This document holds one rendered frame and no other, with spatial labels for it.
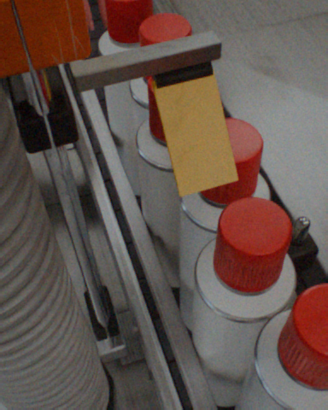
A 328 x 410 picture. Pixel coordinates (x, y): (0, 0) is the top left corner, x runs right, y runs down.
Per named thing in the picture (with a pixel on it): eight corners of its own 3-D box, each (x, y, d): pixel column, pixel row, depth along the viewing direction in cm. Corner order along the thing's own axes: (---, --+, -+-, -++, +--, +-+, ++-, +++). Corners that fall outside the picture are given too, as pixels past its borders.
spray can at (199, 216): (255, 309, 42) (303, 136, 26) (214, 354, 40) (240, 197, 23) (207, 272, 44) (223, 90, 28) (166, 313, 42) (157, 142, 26)
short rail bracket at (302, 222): (301, 300, 48) (331, 229, 38) (272, 309, 47) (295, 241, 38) (285, 271, 50) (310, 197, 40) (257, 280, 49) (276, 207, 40)
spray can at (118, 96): (176, 192, 50) (174, 2, 33) (124, 204, 49) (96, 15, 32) (162, 154, 53) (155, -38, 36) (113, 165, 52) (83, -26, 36)
